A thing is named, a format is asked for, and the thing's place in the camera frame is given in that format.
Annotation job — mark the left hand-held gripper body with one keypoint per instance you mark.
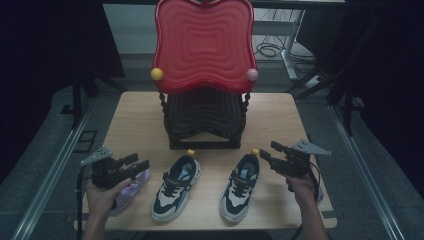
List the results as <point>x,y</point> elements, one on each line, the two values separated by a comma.
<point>106,173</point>

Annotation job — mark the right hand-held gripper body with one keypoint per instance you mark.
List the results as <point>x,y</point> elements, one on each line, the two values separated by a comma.
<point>293,160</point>

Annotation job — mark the navy and white sneaker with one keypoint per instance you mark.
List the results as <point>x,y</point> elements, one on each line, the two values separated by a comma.
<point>235,203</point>
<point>173,200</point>

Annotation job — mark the red and black shoe rack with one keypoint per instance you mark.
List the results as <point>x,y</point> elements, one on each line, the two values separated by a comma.
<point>203,50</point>

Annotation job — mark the person's left hand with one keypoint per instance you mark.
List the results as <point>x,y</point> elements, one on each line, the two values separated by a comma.
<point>103,198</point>

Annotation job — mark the person's right hand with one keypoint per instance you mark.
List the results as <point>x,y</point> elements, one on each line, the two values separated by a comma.
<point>300,186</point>

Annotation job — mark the white power strip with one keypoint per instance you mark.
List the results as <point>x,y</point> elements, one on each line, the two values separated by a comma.
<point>314,81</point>

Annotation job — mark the black tripod stand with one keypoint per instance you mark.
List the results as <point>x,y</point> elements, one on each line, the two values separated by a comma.
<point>77,100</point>
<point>346,83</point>

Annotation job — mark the dark curtain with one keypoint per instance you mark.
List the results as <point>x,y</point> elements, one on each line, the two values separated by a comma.
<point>390,66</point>
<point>50,43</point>

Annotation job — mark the metal floor rail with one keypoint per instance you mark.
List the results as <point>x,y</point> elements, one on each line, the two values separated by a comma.
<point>366,180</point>
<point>50,176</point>

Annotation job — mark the white desk leg frame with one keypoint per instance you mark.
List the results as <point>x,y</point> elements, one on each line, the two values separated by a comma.
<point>290,43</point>

